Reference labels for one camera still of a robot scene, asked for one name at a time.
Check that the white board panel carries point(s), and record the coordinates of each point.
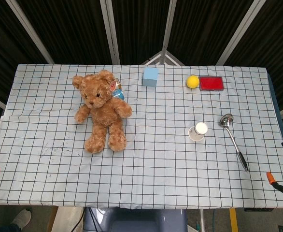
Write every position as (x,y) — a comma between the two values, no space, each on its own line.
(64,218)

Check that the white triangular frame brace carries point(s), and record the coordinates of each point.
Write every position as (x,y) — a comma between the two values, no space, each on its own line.
(164,58)

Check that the metal table leg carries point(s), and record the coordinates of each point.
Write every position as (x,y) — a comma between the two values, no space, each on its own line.
(202,220)

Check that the brown teddy bear plush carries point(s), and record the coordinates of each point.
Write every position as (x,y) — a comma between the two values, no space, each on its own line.
(105,111)

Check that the round white red hang tag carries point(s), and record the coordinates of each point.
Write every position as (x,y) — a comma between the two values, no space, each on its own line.
(113,85)

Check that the yellow ball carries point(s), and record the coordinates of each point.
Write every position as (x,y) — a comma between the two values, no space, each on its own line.
(192,82)

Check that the light blue foam cube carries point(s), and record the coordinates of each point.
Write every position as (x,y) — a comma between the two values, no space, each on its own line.
(150,77)

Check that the blue checkered tablecloth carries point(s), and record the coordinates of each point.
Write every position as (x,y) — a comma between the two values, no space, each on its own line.
(156,154)

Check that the white paper cup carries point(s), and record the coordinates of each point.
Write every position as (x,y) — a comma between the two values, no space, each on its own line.
(198,132)

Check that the white shoe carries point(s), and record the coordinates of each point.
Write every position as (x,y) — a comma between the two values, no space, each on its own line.
(22,218)

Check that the blue paper hang tag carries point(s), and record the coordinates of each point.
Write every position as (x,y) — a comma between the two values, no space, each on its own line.
(119,94)

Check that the red rectangular ink pad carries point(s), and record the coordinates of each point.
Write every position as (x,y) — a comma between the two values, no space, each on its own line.
(211,83)

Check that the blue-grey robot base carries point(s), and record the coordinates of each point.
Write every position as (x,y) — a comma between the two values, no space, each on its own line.
(136,221)

